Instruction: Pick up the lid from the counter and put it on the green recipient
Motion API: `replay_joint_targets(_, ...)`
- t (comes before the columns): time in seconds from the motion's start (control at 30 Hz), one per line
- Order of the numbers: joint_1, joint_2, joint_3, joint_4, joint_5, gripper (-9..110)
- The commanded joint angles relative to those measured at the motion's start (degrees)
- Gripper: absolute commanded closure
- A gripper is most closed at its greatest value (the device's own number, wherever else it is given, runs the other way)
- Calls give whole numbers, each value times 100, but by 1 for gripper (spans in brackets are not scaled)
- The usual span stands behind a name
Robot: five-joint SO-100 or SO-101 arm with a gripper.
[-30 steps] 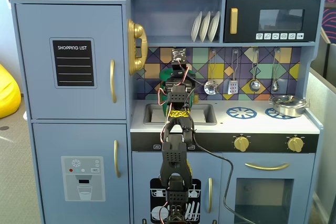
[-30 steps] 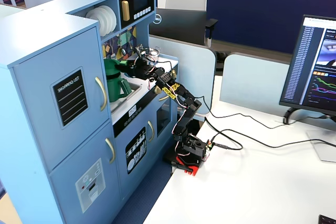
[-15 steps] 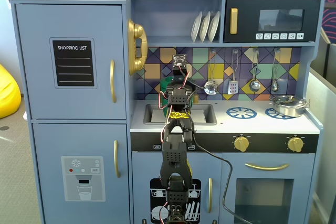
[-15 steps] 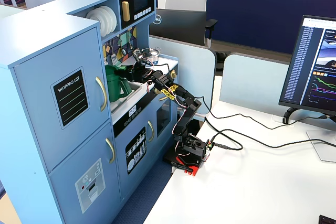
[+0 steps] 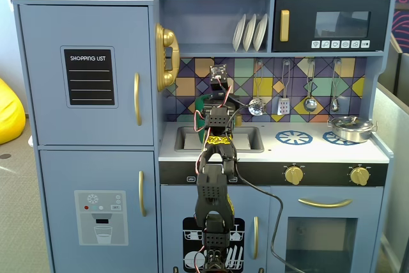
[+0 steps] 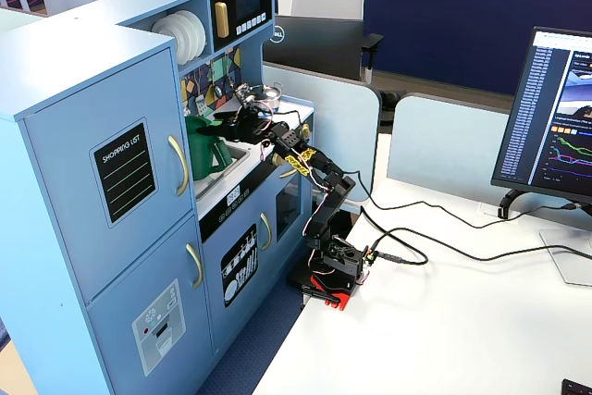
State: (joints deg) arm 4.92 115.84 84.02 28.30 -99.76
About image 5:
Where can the grey toy sink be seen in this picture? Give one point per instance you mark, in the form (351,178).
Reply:
(249,138)

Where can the yellow beanbag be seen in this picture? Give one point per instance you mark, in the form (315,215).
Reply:
(9,113)

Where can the black shopping list board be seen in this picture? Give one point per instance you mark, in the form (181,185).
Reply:
(89,78)

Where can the silver pot lid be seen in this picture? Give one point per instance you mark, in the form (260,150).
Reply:
(346,123)

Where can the metal skimmer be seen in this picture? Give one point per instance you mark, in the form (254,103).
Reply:
(257,106)

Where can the metal ladle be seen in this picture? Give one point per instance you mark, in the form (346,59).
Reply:
(310,104)

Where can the metal spoon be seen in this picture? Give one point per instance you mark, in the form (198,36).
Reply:
(334,105)

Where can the metal slotted spatula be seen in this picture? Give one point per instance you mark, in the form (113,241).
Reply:
(283,106)

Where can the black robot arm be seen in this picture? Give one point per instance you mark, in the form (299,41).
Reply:
(212,190)

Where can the blue toy kitchen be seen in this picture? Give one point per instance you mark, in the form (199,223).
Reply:
(217,23)

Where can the silver metal pot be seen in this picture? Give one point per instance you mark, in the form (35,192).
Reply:
(351,135)

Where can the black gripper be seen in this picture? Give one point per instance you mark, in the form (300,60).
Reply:
(220,98)

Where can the gold toy telephone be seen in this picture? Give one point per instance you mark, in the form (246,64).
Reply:
(166,39)

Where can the dishwasher door with print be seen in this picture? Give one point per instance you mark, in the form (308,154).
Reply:
(179,202)

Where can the gold stove knob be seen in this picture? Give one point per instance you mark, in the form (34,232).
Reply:
(294,175)
(360,176)

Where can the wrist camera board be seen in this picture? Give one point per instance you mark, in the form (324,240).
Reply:
(219,71)

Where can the blue freezer door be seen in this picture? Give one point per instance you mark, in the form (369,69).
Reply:
(96,170)

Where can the blue oven door with window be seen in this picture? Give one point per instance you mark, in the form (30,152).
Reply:
(319,212)

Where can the black microwave door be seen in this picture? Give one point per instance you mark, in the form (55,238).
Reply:
(303,23)

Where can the blue fridge door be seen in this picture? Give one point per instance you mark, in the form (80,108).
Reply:
(86,23)

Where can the grey toy plate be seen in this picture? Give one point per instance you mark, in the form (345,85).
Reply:
(260,33)
(238,33)
(249,33)

